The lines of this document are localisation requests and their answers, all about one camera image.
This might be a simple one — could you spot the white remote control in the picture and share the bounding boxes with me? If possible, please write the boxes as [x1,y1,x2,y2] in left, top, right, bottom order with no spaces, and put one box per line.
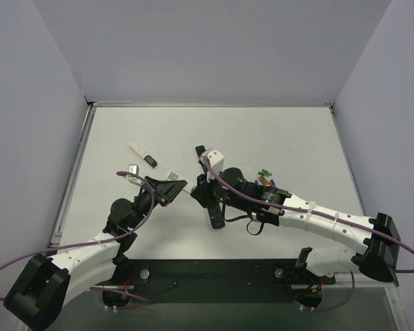
[166,170,196,194]

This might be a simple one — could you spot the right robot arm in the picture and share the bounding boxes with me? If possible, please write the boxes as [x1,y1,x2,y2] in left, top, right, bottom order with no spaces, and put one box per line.
[190,168,400,283]

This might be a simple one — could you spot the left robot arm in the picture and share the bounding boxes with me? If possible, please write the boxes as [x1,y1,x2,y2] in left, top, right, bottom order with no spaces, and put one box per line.
[3,177,187,330]

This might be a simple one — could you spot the black remote with buttons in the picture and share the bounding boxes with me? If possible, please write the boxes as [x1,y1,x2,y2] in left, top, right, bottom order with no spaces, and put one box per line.
[207,203,225,230]

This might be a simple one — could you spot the slim black remote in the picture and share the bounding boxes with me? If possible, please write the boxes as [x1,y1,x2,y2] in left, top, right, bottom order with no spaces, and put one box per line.
[195,145,206,163]

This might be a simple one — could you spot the white remote with display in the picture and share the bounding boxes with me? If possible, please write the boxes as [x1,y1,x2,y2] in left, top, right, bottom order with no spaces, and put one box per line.
[129,142,158,169]

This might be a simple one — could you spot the green battery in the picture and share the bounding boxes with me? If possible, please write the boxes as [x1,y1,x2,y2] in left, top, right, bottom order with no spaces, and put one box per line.
[260,168,273,176]
[258,172,273,177]

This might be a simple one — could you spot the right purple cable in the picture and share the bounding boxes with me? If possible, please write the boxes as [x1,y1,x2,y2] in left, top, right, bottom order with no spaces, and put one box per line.
[201,157,414,273]

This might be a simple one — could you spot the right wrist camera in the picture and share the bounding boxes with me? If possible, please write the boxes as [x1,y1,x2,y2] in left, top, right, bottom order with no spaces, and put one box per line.
[199,148,225,174]

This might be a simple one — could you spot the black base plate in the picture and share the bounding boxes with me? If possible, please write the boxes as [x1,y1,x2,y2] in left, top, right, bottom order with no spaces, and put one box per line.
[104,259,335,303]

